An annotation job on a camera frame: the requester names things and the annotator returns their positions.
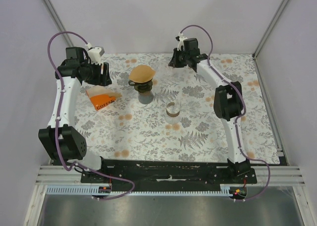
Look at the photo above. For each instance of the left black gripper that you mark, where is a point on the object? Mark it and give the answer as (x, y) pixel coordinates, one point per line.
(104, 80)

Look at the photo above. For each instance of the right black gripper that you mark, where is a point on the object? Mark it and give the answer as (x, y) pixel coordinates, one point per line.
(174, 63)

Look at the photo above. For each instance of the brown paper coffee filter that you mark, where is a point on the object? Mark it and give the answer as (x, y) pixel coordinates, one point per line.
(142, 74)

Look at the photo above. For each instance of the dark green coffee dripper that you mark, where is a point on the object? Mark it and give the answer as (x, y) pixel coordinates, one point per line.
(141, 87)

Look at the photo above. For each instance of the glass cup with brown band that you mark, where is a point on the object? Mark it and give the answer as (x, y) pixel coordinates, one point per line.
(173, 109)

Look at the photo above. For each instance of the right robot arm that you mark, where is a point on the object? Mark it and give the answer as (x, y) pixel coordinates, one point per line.
(228, 103)

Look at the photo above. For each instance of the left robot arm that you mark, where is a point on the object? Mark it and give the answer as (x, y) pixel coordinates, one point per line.
(63, 143)

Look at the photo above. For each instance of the orange coffee filter pack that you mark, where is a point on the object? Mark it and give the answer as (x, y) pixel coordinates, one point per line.
(101, 97)

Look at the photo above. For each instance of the floral tablecloth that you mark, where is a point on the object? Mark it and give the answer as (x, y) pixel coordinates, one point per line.
(127, 129)

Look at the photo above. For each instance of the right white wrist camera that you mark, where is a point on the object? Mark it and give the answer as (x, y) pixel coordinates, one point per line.
(180, 39)

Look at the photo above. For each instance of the left aluminium frame post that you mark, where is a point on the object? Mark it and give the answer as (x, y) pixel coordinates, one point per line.
(57, 21)

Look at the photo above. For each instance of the aluminium frame post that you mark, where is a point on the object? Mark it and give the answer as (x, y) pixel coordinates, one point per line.
(276, 17)
(57, 21)

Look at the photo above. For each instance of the right aluminium frame post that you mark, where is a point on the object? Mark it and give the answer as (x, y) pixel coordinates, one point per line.
(276, 17)

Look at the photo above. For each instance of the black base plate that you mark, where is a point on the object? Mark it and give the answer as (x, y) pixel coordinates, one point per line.
(166, 175)

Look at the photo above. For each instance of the white slotted cable duct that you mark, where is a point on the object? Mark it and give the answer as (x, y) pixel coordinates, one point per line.
(106, 190)

